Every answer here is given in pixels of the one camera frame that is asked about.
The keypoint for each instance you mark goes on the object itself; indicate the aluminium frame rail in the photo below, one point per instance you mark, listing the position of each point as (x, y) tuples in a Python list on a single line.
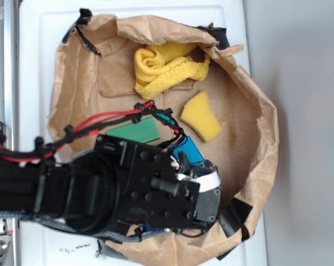
[(9, 59)]

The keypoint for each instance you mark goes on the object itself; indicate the white plastic tray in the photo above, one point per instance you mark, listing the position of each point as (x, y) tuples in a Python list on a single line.
[(42, 25)]

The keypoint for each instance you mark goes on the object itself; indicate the green rectangular block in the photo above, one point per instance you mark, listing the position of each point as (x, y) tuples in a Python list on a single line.
[(143, 132)]

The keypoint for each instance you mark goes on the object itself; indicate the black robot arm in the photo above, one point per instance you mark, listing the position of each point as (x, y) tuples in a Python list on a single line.
[(74, 197)]

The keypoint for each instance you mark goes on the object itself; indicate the yellow sponge piece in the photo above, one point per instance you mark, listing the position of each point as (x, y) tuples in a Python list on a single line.
[(197, 114)]

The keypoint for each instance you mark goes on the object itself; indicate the blue rectangular block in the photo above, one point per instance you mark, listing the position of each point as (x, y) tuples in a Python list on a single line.
[(188, 147)]

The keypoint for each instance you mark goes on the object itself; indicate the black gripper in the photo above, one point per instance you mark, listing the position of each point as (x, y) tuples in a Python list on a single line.
[(151, 191)]

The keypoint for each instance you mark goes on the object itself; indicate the brown paper bag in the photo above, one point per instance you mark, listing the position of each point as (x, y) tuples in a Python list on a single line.
[(94, 72)]

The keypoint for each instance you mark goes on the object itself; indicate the yellow microfiber cloth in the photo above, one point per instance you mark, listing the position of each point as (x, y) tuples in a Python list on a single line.
[(161, 67)]

